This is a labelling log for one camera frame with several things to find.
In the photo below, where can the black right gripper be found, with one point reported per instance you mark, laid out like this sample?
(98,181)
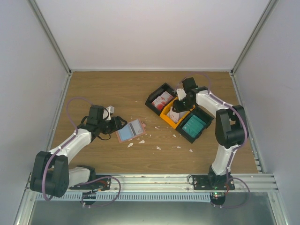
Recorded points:
(178,108)

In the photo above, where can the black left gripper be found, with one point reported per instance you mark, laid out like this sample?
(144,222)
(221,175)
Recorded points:
(116,124)

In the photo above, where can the pink card holder wallet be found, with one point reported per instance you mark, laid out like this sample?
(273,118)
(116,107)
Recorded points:
(132,130)

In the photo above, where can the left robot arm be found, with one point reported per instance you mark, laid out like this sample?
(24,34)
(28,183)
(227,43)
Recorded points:
(51,175)

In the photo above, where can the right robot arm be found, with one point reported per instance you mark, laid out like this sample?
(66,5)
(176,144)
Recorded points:
(231,129)

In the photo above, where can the black bin teal cards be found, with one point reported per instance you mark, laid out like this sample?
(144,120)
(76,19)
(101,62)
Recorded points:
(202,115)

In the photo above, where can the teal card stack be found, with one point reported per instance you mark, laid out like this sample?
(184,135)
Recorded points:
(193,126)

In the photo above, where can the black bin red cards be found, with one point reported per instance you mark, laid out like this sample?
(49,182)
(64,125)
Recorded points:
(156,93)

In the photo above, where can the red white card stack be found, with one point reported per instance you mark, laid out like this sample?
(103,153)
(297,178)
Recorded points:
(162,100)

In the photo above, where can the yellow bin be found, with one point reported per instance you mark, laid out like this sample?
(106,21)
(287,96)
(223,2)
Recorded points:
(164,116)

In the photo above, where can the white debris pile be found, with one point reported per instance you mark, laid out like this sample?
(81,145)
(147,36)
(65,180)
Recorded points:
(135,141)

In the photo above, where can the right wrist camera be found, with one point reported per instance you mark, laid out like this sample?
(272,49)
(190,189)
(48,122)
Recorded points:
(180,94)

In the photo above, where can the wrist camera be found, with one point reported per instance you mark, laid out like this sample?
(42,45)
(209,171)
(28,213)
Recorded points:
(108,112)
(180,94)

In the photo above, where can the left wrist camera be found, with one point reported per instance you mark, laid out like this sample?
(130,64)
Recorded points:
(108,112)

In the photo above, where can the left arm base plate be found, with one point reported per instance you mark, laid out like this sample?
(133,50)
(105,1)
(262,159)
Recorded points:
(99,185)

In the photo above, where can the grey cable duct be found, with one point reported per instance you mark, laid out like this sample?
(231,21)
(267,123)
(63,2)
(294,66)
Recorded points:
(150,197)

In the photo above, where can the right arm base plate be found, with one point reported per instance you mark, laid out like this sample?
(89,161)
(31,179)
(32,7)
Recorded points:
(212,183)

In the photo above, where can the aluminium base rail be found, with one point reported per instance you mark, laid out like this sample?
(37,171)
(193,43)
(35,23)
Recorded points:
(173,183)

